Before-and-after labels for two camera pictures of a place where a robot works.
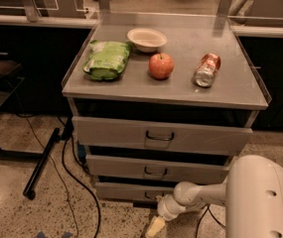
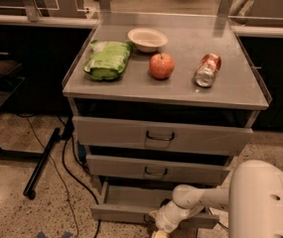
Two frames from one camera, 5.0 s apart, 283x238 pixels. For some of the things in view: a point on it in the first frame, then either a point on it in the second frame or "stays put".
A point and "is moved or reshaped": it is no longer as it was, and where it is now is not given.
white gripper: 164,208 → 165,217
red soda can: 206,72 stays put
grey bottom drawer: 133,190 is moved or reshaped
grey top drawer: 149,134 stays put
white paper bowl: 146,40 stays put
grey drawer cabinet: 159,100 stays put
